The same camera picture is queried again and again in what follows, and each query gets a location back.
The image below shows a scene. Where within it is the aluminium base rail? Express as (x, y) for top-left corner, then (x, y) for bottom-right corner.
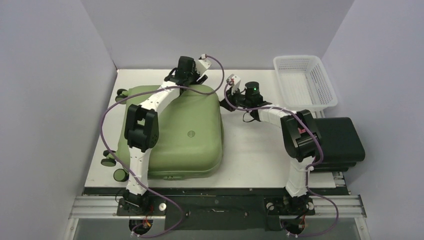
(69, 195), (366, 220)

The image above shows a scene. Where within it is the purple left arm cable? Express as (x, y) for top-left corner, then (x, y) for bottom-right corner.
(99, 53), (226, 239)

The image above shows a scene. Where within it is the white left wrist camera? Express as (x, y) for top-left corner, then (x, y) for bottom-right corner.
(195, 53), (212, 77)

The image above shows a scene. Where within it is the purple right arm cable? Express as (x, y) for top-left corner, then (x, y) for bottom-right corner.
(223, 81), (340, 239)

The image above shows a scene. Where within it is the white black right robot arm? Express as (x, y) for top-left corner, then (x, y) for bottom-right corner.
(220, 78), (323, 214)

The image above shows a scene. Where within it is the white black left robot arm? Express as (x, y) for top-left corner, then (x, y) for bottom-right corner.
(123, 54), (212, 215)

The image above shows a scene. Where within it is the green hard-shell suitcase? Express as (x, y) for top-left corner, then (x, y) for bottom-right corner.
(100, 84), (225, 183)

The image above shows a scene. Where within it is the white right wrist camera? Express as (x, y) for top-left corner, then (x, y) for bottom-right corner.
(226, 74), (241, 95)

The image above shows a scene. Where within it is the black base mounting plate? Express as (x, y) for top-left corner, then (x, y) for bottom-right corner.
(83, 187), (347, 236)

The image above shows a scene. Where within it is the black and pink storage organizer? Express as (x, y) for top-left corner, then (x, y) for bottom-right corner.
(314, 117), (366, 172)

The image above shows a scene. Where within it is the white perforated plastic basket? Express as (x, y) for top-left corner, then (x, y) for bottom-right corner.
(273, 55), (338, 112)

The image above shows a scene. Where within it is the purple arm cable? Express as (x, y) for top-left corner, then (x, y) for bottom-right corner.
(99, 53), (226, 239)
(223, 81), (340, 239)

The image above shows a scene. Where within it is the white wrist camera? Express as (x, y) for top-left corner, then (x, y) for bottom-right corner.
(226, 74), (241, 95)
(195, 53), (212, 77)

